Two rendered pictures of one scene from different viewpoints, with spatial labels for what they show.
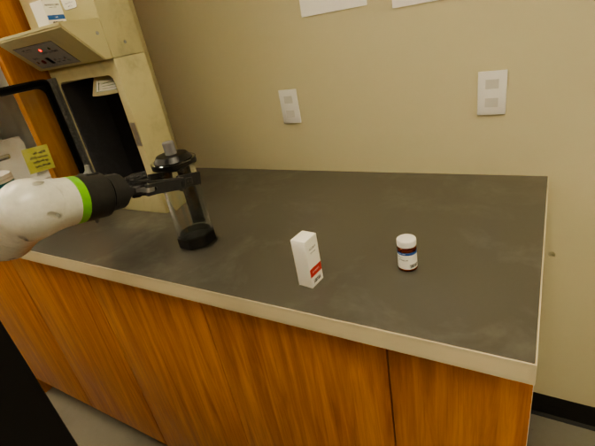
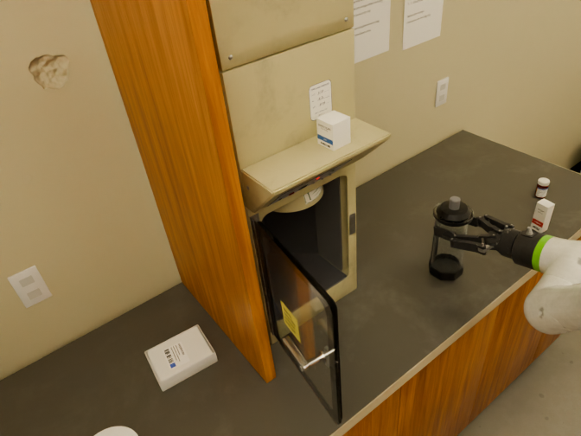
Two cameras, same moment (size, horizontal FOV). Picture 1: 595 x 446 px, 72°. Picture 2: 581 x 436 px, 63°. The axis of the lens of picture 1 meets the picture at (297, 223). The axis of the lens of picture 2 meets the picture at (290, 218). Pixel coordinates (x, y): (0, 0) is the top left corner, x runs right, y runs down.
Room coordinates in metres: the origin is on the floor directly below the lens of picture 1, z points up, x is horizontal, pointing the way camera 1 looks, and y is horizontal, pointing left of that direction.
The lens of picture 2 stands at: (1.00, 1.40, 2.01)
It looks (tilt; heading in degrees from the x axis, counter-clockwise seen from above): 37 degrees down; 293
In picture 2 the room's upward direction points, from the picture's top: 7 degrees counter-clockwise
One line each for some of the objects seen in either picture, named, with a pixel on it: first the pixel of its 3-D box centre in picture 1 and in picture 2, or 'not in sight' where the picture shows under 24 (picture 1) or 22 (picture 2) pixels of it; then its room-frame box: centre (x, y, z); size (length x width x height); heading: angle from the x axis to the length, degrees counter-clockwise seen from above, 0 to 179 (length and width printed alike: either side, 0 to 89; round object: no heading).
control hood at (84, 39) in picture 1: (52, 49); (319, 170); (1.27, 0.57, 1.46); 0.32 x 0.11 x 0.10; 56
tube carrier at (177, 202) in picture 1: (185, 199); (449, 240); (0.98, 0.27, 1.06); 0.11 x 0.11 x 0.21
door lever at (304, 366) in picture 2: not in sight; (303, 350); (1.24, 0.85, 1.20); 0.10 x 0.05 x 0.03; 139
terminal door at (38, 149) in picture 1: (25, 156); (298, 323); (1.27, 0.77, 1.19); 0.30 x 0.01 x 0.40; 139
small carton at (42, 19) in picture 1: (49, 13); (333, 130); (1.24, 0.53, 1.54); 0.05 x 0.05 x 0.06; 58
